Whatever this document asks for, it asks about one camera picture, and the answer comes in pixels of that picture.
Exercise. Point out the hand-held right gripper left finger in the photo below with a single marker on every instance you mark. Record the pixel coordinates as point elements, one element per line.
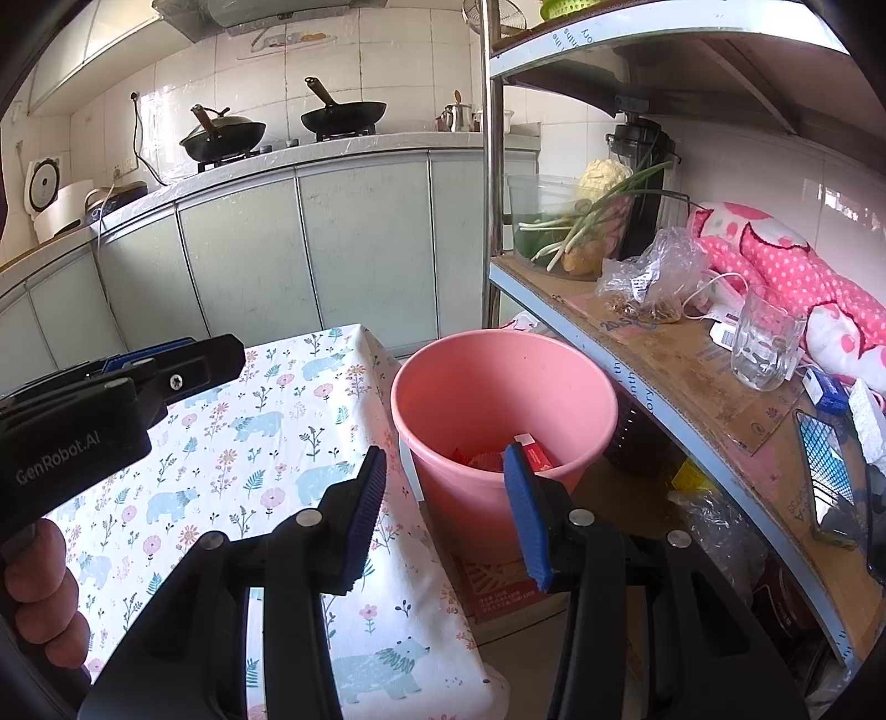
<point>367,512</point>

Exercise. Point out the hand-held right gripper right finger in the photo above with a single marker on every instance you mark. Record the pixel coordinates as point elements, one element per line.
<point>526,519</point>

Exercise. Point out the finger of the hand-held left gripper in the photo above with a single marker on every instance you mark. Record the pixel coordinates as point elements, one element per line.
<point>149,353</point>
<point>201,363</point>

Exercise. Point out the red snack packet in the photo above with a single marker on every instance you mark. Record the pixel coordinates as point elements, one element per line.
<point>484,460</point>

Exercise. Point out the pink plastic bucket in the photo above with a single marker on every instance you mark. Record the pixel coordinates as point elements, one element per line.
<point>498,374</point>

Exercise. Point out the person's left hand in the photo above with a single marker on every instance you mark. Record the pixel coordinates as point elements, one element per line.
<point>45,602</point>

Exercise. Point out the red printed cardboard box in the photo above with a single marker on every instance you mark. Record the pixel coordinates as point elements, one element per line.
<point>512,588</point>

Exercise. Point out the floral bear printed tablecloth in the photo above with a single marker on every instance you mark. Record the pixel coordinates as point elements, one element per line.
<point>263,443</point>

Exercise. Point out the dark jar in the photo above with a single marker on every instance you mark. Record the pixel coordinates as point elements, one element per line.
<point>640,436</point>

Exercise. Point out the dark electric cooker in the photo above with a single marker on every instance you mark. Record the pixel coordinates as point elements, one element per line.
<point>118,201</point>

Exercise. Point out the white rice cooker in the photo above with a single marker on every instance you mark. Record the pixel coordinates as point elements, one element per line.
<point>59,208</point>

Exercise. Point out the crumpled clear plastic bags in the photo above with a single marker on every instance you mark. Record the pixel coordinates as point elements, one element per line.
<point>716,540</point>

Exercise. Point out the grey kitchen cabinet unit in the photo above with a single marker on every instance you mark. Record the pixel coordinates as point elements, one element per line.
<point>360,228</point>

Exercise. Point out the brown cardboard sheet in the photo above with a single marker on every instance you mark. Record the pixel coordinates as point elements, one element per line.
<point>692,374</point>

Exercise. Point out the gas stove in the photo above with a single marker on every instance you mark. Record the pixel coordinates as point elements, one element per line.
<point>277,152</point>

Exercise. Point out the black wok with lid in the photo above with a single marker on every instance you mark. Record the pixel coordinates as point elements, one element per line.
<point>225,135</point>

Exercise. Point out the white barcode box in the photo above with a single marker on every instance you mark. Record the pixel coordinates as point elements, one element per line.
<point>725,334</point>

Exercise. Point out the clear plastic bag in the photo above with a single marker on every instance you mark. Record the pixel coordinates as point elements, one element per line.
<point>657,277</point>

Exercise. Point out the black open wok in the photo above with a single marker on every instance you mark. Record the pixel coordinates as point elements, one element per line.
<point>346,118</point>

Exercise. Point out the clear glass cup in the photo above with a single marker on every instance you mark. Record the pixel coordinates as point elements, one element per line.
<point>765,346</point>

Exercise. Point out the glass bowl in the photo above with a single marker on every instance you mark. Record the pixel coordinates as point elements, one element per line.
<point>533,221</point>

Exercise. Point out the green scallions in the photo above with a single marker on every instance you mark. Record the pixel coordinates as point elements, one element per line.
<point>588,225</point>

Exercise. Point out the black smartphone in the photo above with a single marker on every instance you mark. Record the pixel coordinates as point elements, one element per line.
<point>830,478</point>

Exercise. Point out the small blue box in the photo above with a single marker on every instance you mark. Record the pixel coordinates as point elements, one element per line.
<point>827,391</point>

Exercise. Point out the cauliflower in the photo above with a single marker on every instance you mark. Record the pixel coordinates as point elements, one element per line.
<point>602,180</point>

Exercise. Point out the metal shelf rack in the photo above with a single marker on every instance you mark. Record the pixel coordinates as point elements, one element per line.
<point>493,173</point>

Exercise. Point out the white sponge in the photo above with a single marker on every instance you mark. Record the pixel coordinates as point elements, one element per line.
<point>869,422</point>

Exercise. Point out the range hood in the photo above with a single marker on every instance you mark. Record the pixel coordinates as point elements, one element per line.
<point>277,14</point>

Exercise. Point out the metal kettle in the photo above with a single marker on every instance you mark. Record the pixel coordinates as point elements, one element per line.
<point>458,114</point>

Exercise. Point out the pink polka dot plush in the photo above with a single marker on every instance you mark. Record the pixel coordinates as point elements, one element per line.
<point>782,263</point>

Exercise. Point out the black blender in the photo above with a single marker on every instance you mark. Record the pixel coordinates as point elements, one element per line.
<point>647,159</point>

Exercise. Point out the metal strainer ladle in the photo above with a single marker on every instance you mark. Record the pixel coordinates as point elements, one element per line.
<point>498,17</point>

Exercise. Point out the green plastic colander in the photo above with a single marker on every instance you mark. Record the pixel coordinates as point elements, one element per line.
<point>567,7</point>

